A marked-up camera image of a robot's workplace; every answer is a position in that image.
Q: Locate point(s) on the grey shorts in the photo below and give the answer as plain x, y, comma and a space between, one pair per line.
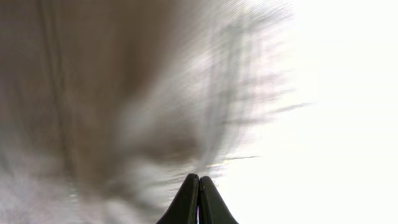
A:
106, 106

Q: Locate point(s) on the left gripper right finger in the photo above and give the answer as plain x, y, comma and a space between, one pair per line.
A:
211, 206

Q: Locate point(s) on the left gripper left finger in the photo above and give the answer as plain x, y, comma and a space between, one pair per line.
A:
183, 209

